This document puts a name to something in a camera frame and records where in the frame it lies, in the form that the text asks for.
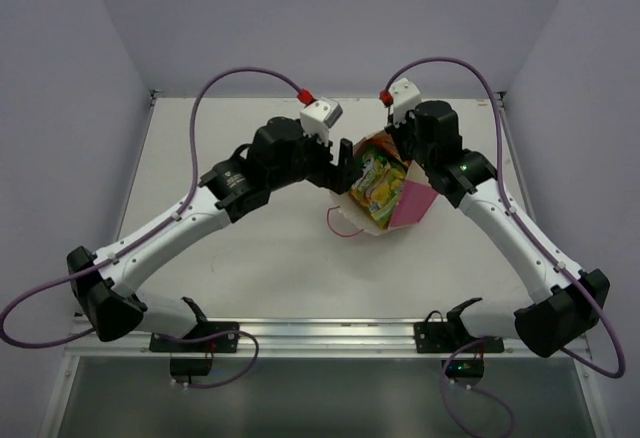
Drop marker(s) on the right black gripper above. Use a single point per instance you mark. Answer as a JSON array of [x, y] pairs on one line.
[[397, 131]]

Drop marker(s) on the aluminium front rail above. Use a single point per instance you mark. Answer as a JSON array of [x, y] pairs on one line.
[[279, 338]]

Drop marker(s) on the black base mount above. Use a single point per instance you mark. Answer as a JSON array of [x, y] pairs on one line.
[[191, 357], [440, 334]]

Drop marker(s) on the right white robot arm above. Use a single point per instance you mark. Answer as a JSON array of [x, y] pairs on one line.
[[562, 296]]

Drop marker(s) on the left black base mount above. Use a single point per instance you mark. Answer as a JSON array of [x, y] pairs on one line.
[[191, 357]]

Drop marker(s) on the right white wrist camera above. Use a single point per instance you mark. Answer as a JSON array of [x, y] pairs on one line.
[[406, 96]]

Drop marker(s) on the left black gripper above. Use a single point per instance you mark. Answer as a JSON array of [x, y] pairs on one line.
[[338, 172]]

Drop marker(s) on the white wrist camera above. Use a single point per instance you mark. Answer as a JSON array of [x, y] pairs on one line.
[[406, 96], [318, 118]]

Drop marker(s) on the pink and white paper bag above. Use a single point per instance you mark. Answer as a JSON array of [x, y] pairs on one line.
[[346, 220]]

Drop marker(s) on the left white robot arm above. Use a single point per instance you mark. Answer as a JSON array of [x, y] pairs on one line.
[[109, 292]]

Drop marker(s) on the green yellow snack packet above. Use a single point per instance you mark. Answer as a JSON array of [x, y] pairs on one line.
[[378, 191]]

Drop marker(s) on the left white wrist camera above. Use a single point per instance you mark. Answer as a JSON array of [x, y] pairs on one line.
[[318, 118]]

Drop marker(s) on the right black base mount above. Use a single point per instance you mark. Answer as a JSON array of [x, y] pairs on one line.
[[440, 334]]

